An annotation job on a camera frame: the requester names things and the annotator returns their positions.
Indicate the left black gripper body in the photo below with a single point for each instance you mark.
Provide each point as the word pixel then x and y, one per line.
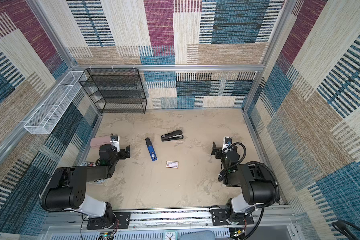
pixel 121 154

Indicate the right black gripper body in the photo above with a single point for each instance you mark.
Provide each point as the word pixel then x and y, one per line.
pixel 219 154

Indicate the blue stapler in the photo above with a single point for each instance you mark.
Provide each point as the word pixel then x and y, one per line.
pixel 151 149

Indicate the black stapler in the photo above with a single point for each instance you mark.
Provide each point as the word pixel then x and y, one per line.
pixel 175 135

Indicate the red white staples box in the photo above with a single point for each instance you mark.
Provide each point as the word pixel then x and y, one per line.
pixel 172 164

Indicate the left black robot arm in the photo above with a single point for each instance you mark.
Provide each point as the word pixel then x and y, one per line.
pixel 66 191

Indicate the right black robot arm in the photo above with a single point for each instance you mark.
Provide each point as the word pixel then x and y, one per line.
pixel 259 186

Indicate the pink pencil case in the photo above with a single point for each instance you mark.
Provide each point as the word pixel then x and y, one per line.
pixel 99 141

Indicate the colourful magazine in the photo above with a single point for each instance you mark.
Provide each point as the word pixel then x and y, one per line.
pixel 96 174

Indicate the small teal clock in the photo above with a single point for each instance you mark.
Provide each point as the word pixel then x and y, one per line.
pixel 170 235

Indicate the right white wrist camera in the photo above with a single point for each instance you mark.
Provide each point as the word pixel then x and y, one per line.
pixel 227 142

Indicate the black wire shelf rack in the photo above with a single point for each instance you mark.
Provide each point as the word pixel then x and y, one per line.
pixel 115 91

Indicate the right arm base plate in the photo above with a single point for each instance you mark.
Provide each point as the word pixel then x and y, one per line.
pixel 221 217

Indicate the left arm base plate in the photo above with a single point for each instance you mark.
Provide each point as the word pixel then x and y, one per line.
pixel 119 220

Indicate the white wire mesh basket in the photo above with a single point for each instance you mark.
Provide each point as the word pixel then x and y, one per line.
pixel 49 113

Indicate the aluminium mounting rail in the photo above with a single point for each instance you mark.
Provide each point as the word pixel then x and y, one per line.
pixel 155 219

